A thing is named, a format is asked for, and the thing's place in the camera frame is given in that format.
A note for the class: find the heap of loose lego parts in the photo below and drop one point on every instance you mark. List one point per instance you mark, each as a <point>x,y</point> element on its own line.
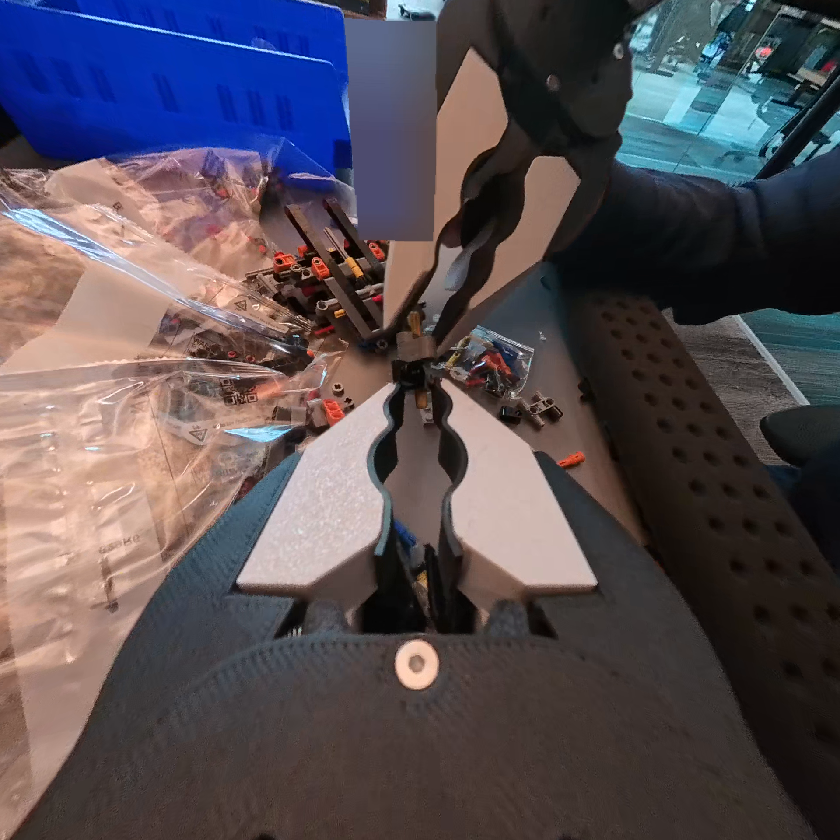
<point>407,533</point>

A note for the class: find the black lego connector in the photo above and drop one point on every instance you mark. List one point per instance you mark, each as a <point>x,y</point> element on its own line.
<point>509,414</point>

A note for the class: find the black perforated pad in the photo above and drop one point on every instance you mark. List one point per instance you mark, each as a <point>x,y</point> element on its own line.
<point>722,525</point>

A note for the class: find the small zip bag of pins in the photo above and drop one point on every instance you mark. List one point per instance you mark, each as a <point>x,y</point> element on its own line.
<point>492,361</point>

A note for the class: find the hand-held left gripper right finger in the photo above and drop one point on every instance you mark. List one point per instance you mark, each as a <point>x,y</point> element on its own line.
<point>512,512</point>

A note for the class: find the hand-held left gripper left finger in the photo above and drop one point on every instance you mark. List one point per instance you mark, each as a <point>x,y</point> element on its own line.
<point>315,512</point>

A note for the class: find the small grey lego assembly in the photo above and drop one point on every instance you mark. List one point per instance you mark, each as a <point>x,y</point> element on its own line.
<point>415,351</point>

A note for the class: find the orange lego pin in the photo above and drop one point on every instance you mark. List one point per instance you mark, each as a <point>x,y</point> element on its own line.
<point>571,459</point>

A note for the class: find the person's right forearm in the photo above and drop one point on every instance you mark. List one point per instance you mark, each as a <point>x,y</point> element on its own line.
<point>689,243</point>

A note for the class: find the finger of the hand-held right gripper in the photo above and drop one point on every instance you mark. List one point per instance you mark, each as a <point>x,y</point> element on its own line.
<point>535,216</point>
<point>459,164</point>

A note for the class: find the grey double-hole lego connector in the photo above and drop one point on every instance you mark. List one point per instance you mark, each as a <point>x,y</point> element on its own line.
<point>541,410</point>

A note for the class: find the orange lego connector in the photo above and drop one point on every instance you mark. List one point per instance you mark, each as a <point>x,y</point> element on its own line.
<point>334,410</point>

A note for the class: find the blue plastic bin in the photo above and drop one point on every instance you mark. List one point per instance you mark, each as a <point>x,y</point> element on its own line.
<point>131,98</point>
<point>229,19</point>

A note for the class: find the dark grey lego chassis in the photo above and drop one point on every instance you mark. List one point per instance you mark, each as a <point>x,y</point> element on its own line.
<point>328,262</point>

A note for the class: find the pile of clear lego bags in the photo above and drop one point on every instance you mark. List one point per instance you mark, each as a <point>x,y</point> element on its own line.
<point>98,394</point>

